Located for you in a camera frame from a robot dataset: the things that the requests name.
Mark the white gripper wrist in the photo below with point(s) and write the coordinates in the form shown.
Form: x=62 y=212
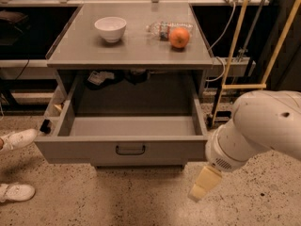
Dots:
x=218 y=158

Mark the grey top drawer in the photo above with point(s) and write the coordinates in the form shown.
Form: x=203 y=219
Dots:
x=155 y=123

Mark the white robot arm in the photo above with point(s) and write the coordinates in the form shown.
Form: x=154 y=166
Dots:
x=261 y=121

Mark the grey drawer cabinet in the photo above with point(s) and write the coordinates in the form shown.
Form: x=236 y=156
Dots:
x=136 y=57

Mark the orange fruit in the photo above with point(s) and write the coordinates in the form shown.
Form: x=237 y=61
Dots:
x=179 y=37

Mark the clear plastic water bottle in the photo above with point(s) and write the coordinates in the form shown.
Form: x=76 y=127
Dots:
x=163 y=29

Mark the clear plastic bin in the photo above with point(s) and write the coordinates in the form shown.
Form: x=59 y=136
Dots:
x=54 y=109

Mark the white ceramic bowl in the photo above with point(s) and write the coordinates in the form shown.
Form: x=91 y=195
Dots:
x=111 y=29

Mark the upper white sneaker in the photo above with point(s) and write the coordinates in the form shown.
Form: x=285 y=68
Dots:
x=17 y=140

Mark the white sneaker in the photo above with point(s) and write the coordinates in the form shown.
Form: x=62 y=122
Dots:
x=17 y=140
x=16 y=192

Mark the lower white sneaker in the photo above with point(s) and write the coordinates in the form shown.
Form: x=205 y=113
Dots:
x=16 y=192

